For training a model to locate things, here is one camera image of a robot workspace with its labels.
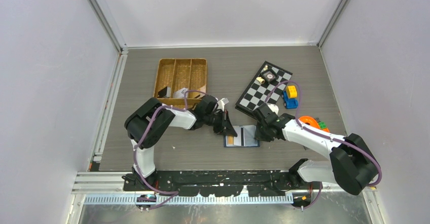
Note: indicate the white credit card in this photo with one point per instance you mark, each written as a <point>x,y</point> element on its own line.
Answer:
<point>246,136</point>

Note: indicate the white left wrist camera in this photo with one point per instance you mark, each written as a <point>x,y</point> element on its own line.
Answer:
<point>221,103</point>

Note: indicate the woven bamboo cutlery tray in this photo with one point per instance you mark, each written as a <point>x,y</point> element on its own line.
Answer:
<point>187,78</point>

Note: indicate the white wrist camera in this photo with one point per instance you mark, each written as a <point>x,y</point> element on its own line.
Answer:
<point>221,103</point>
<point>274,108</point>

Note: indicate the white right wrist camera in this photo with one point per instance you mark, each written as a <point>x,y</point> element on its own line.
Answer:
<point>274,108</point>

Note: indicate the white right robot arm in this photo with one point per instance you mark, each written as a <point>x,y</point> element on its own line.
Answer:
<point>349,162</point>

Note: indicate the black white chessboard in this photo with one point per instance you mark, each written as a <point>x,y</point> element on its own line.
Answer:
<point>255,94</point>

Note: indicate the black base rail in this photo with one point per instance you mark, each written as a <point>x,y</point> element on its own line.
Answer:
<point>219,183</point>

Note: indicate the blue card holder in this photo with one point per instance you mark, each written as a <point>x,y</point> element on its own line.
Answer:
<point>245,137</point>

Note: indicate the black credit card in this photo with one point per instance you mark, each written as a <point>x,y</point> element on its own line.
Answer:
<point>165,92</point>

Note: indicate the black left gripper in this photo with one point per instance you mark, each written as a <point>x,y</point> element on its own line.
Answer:
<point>225,126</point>

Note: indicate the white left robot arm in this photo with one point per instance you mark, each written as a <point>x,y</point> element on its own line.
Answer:
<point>147,124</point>

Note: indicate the blue yellow toy car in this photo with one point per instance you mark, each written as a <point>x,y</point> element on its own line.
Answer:
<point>290,97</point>

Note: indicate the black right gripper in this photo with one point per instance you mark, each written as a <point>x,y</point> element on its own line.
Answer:
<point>261,137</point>

